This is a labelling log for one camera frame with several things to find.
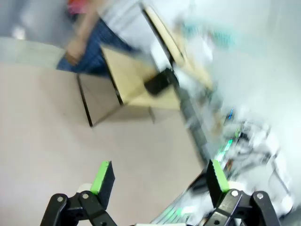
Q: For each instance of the black box-shaped object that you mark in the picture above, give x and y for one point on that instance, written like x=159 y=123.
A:
x=158 y=82

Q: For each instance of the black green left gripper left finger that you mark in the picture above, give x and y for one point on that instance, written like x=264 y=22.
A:
x=107 y=181

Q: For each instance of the person's bare hand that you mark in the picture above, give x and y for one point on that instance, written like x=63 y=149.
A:
x=72 y=52

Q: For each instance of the person's bare forearm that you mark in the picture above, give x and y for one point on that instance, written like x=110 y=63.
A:
x=87 y=26

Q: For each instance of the person in jeans and shirt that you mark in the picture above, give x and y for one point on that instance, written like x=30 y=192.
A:
x=98 y=49

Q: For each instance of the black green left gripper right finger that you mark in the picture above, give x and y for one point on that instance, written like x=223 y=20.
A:
x=215 y=186

